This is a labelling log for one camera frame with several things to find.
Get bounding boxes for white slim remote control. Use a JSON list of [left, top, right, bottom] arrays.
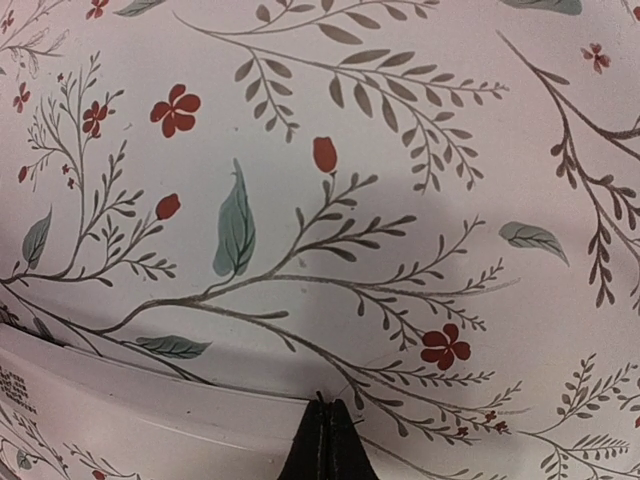
[[1, 326, 304, 479]]

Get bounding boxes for floral patterned table mat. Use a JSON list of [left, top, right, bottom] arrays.
[[1, 1, 639, 479]]

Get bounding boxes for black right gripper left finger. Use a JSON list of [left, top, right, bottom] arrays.
[[278, 392, 328, 480]]

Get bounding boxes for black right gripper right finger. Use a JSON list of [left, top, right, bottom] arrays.
[[327, 399, 379, 480]]

